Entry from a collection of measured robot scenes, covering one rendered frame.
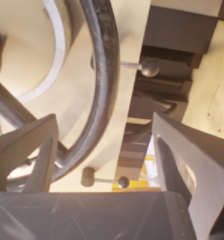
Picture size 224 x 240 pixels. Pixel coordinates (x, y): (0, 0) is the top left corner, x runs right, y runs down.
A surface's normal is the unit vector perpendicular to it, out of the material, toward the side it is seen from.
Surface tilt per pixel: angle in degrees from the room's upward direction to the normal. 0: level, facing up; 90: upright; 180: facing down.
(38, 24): 117
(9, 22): 96
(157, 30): 90
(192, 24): 90
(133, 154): 90
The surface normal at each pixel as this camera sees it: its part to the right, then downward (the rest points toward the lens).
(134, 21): 0.01, 0.56
